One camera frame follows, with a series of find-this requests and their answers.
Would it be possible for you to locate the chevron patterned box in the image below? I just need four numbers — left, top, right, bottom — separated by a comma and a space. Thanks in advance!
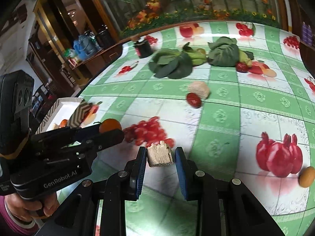
36, 98, 93, 134

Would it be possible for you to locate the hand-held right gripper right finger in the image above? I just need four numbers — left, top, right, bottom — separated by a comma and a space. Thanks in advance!
174, 146, 288, 236

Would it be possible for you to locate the person's left hand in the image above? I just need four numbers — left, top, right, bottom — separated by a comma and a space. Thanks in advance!
5, 193, 61, 220

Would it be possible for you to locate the beige fibrous chunk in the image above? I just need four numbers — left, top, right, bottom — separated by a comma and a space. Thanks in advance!
147, 140, 175, 168
187, 81, 211, 100

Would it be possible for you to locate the dark pot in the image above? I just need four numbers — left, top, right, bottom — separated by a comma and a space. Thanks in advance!
97, 29, 115, 48

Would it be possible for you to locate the wooden cabinet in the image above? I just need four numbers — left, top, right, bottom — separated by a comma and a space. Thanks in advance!
26, 0, 123, 96

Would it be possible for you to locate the person's left forearm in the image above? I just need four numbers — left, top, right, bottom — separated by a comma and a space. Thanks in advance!
0, 197, 43, 236

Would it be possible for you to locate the green fruit print tablecloth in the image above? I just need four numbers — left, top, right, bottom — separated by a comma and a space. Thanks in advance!
37, 21, 315, 236

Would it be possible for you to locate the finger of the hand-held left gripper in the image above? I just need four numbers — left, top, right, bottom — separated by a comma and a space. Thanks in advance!
36, 125, 100, 140
74, 128, 125, 156

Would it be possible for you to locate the green bok choy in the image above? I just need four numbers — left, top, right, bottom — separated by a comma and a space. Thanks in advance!
207, 36, 254, 67
148, 42, 208, 79

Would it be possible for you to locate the orange with stem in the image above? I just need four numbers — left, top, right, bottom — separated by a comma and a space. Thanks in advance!
95, 118, 122, 134

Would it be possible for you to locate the flower and bamboo wall panel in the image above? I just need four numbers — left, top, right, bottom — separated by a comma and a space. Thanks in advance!
95, 0, 291, 38

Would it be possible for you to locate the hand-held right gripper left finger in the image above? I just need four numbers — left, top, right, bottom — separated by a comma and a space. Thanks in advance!
34, 146, 148, 236

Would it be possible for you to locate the tan round fruit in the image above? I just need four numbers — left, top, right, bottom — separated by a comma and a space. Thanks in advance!
299, 166, 315, 188

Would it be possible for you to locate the black canister red label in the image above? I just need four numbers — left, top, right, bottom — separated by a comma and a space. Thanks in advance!
133, 39, 153, 59

